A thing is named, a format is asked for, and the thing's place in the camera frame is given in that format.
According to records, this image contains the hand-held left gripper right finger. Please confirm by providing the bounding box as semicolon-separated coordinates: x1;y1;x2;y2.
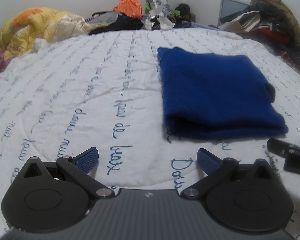
181;148;277;202

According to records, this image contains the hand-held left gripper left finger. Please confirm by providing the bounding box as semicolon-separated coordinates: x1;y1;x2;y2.
21;147;115;202

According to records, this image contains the blue beaded sweater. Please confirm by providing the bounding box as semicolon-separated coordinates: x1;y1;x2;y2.
157;46;289;140

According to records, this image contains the mixed clothes heap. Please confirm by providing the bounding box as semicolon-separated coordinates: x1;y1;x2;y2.
219;5;300;66

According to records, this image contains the dark clothes pile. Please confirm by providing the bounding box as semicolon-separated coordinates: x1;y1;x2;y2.
89;11;144;35

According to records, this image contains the white script-printed bedspread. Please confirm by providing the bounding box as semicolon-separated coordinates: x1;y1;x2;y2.
0;27;300;240

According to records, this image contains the red garment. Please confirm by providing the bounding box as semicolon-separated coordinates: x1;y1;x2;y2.
259;27;290;43

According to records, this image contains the small white cloth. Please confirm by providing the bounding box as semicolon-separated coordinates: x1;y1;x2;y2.
34;37;51;51

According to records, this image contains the brown padded jacket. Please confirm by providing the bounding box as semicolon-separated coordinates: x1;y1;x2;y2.
250;0;300;55

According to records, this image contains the yellow quilt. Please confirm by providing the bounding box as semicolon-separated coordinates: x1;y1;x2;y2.
0;7;90;61

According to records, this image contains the grey framed panel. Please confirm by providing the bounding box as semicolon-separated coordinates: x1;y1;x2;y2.
217;0;252;27

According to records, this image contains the silver plastic wrapper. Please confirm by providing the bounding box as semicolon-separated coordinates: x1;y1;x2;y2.
143;12;175;31

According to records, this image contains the dark brown hat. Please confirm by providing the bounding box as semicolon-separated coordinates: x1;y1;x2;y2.
175;3;197;22

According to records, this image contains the green cloth item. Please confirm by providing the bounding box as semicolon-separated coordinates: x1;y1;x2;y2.
145;1;181;16

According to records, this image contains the orange bag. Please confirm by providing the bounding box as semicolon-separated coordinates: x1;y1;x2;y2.
112;0;143;19

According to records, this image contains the blue floral white pillow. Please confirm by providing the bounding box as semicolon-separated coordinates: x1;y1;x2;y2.
146;0;172;17

